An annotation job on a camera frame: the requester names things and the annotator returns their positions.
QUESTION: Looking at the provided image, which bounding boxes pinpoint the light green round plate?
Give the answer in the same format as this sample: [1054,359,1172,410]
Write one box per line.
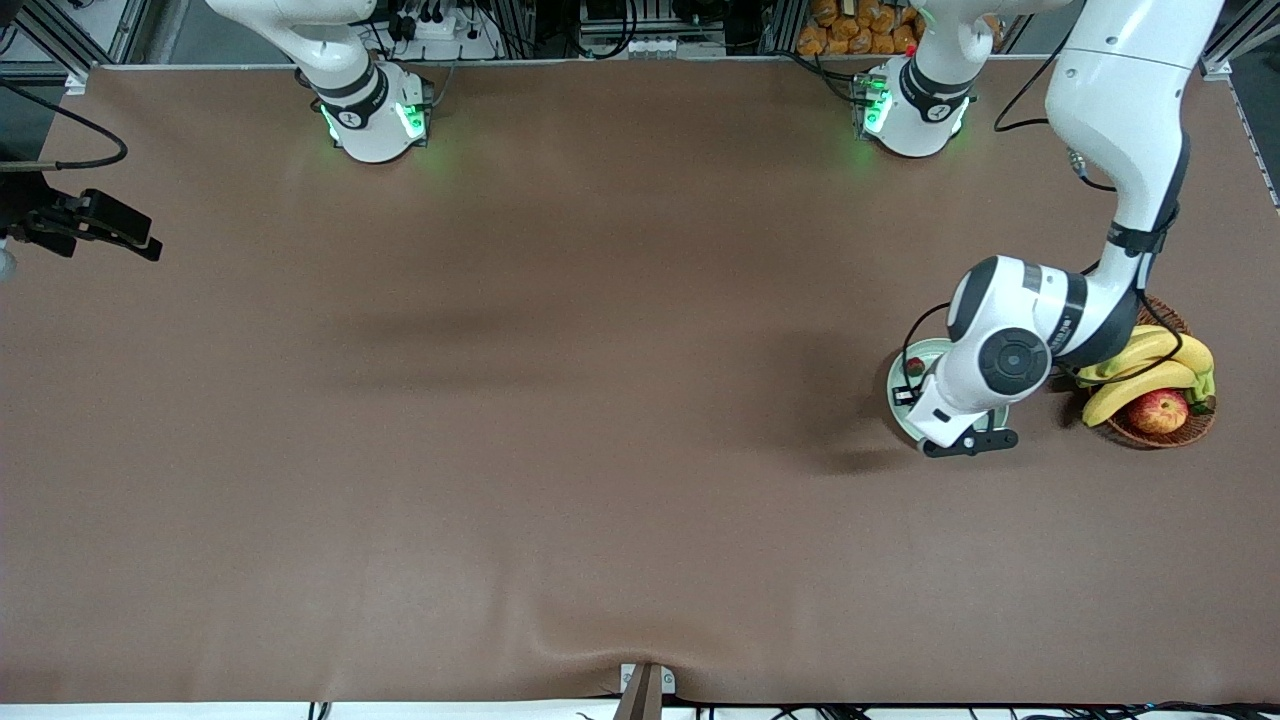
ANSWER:
[886,338,1011,451]

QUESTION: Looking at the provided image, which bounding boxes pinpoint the aluminium frame profile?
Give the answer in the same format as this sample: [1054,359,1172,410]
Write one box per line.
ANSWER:
[1205,0,1280,81]
[0,0,111,93]

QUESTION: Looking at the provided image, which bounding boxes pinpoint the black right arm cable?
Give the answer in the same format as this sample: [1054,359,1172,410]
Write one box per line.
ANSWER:
[0,80,129,173]

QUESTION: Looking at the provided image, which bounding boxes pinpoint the red apple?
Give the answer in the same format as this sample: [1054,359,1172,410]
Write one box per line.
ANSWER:
[1127,389,1191,436]

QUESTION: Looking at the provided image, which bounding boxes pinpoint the white power strip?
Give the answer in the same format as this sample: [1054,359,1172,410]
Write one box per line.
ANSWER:
[385,0,504,63]

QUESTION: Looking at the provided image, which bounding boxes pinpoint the metal camera post bracket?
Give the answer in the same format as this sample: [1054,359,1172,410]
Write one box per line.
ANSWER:
[612,662,677,720]

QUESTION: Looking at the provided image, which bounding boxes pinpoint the brown wicker basket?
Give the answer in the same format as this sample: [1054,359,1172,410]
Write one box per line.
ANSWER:
[1085,295,1219,450]

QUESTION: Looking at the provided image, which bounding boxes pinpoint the yellow banana bunch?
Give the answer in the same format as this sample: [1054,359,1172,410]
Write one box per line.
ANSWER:
[1075,325,1217,429]

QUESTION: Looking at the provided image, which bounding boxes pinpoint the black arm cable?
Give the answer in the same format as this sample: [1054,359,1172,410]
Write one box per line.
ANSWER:
[900,40,1191,391]
[0,80,129,173]

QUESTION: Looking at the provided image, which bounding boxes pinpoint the brown table mat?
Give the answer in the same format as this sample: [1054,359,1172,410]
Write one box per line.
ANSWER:
[0,55,1280,707]

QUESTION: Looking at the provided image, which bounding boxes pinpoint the pile of orange buns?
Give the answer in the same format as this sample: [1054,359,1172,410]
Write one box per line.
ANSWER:
[797,0,923,57]

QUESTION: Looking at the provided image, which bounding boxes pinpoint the white terminal block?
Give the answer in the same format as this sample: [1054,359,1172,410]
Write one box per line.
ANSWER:
[625,36,728,58]

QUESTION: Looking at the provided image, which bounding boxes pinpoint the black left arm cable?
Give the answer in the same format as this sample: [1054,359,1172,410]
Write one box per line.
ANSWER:
[900,40,1191,391]

